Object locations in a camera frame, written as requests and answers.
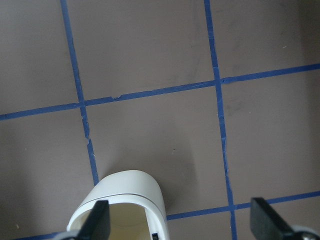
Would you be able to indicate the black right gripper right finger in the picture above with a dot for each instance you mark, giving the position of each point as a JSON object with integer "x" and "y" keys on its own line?
{"x": 267, "y": 224}

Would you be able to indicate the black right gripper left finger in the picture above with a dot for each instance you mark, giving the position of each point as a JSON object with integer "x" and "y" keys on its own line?
{"x": 97, "y": 224}

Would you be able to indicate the white trash can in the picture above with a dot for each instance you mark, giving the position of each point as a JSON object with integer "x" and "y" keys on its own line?
{"x": 136, "y": 206}

